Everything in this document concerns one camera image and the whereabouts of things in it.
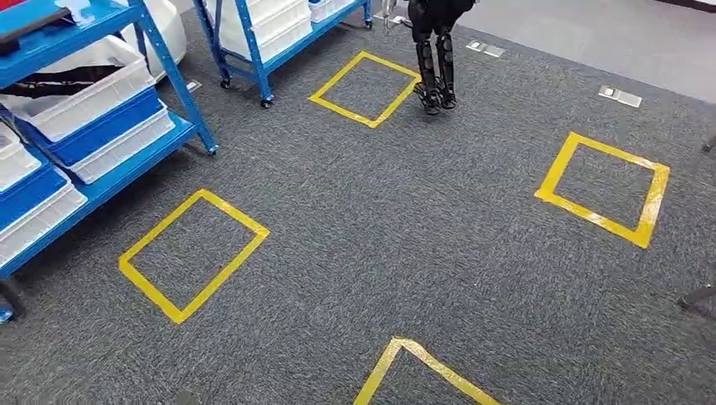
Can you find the black plastic panel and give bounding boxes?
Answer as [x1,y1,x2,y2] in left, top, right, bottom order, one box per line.
[0,8,73,56]

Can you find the yellow floor tape square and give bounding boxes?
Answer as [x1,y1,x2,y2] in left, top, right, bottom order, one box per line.
[308,51,422,130]
[118,188,271,326]

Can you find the black humanoid robot legs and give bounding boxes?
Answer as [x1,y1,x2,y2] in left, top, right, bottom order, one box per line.
[407,0,476,116]

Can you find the blue metal shelf rack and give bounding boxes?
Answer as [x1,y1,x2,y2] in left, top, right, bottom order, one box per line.
[193,0,373,109]
[0,0,220,326]

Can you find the blue plastic bin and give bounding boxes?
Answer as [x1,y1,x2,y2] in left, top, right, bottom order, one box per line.
[11,86,165,168]
[0,165,71,231]

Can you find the black part in bin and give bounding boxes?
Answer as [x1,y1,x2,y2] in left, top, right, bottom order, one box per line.
[11,66,124,100]

